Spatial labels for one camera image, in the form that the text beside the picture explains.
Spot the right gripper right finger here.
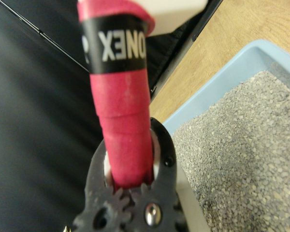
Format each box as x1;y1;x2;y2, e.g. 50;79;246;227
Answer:
125;117;187;232

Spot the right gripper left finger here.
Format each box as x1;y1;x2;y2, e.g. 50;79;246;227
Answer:
73;141;133;232

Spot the white scoop with red handle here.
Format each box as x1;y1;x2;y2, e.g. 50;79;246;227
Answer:
76;0;208;192

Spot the blue litter tray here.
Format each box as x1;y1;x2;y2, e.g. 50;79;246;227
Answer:
163;39;290;232

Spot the black curtain stand pole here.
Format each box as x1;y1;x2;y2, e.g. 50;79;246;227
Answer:
0;0;91;73

